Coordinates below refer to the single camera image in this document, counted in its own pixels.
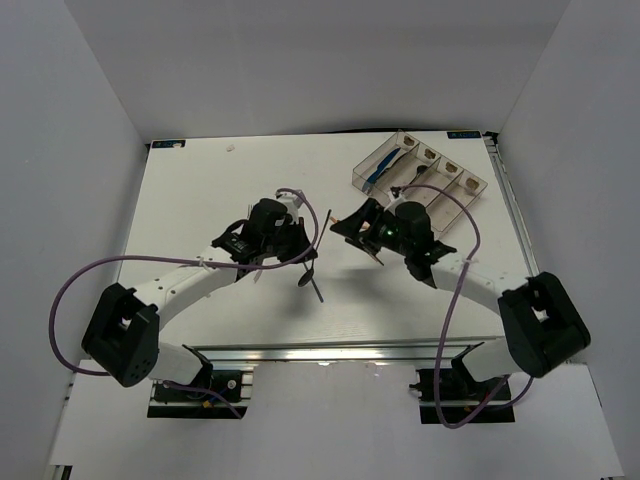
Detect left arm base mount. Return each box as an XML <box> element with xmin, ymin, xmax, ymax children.
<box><xmin>147</xmin><ymin>367</ymin><xmax>253</xmax><ymax>420</ymax></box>

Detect blue corner marker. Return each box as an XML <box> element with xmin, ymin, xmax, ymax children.
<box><xmin>447</xmin><ymin>130</ymin><xmax>482</xmax><ymax>140</ymax></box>
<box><xmin>150</xmin><ymin>139</ymin><xmax>186</xmax><ymax>149</ymax></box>

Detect right blue corner marker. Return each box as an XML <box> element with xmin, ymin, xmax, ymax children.
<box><xmin>447</xmin><ymin>130</ymin><xmax>482</xmax><ymax>140</ymax></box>

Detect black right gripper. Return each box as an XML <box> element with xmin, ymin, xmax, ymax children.
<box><xmin>330</xmin><ymin>199</ymin><xmax>412</xmax><ymax>258</ymax></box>

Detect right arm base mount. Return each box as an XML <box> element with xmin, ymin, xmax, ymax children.
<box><xmin>409</xmin><ymin>368</ymin><xmax>515</xmax><ymax>425</ymax></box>

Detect blue knife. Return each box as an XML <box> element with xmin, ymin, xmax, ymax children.
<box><xmin>366</xmin><ymin>148</ymin><xmax>400</xmax><ymax>184</ymax></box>

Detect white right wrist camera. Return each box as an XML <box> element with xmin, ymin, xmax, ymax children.
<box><xmin>385</xmin><ymin>186</ymin><xmax>407</xmax><ymax>214</ymax></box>

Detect left blue corner marker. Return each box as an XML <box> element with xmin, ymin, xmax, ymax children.
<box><xmin>150</xmin><ymin>139</ymin><xmax>186</xmax><ymax>149</ymax></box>

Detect smoky clear divided organizer tray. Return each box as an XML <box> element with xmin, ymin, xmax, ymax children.
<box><xmin>352</xmin><ymin>130</ymin><xmax>487</xmax><ymax>238</ymax></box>

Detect black spoon long handle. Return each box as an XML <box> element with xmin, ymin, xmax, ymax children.
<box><xmin>297</xmin><ymin>209</ymin><xmax>332</xmax><ymax>288</ymax></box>

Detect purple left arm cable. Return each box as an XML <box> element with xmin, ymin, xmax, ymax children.
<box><xmin>47</xmin><ymin>187</ymin><xmax>321</xmax><ymax>419</ymax></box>

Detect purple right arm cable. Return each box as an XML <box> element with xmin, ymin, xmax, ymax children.
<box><xmin>392</xmin><ymin>183</ymin><xmax>534</xmax><ymax>430</ymax></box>

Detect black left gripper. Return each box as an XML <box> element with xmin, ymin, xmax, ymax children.
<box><xmin>262</xmin><ymin>217</ymin><xmax>317</xmax><ymax>264</ymax></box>

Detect black steak knife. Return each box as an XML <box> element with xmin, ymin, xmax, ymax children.
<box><xmin>378</xmin><ymin>152</ymin><xmax>412</xmax><ymax>180</ymax></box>

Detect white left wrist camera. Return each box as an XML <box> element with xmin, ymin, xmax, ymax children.
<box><xmin>275</xmin><ymin>189</ymin><xmax>304</xmax><ymax>216</ymax></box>

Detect aluminium table edge rail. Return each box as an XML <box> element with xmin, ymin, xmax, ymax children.
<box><xmin>92</xmin><ymin>327</ymin><xmax>569</xmax><ymax>364</ymax></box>

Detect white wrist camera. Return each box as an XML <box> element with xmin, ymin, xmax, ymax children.
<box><xmin>275</xmin><ymin>189</ymin><xmax>304</xmax><ymax>216</ymax></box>
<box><xmin>385</xmin><ymin>186</ymin><xmax>407</xmax><ymax>214</ymax></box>

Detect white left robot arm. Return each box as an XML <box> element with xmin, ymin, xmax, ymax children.
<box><xmin>81</xmin><ymin>188</ymin><xmax>317</xmax><ymax>399</ymax></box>

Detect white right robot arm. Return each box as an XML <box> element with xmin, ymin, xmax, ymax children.
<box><xmin>330</xmin><ymin>199</ymin><xmax>591</xmax><ymax>399</ymax></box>

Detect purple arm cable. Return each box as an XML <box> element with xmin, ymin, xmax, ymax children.
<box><xmin>47</xmin><ymin>187</ymin><xmax>321</xmax><ymax>419</ymax></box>
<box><xmin>392</xmin><ymin>183</ymin><xmax>534</xmax><ymax>430</ymax></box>

